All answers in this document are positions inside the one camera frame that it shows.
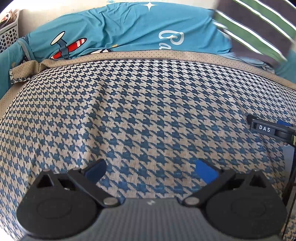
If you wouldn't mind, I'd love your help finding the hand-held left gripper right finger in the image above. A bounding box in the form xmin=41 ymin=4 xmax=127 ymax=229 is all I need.
xmin=183 ymin=159 xmax=271 ymax=207

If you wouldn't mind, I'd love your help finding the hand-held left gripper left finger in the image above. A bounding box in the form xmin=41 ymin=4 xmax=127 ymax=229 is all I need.
xmin=31 ymin=159 xmax=121 ymax=208

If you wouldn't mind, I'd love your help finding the green grey striped t-shirt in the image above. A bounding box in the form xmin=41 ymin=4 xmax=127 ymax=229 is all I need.
xmin=212 ymin=0 xmax=296 ymax=63

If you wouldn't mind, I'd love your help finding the blue red patch bumper cover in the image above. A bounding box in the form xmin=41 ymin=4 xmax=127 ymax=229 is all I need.
xmin=228 ymin=50 xmax=296 ymax=81

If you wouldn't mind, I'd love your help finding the houndstooth bed mat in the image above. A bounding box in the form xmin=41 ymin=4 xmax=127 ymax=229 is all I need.
xmin=0 ymin=50 xmax=296 ymax=241

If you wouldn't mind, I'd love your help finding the teal triangle print bumper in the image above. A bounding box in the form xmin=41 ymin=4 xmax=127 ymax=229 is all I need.
xmin=0 ymin=38 xmax=30 ymax=98

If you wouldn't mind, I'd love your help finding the white perforated laundry basket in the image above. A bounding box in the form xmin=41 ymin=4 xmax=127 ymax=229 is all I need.
xmin=0 ymin=9 xmax=21 ymax=54

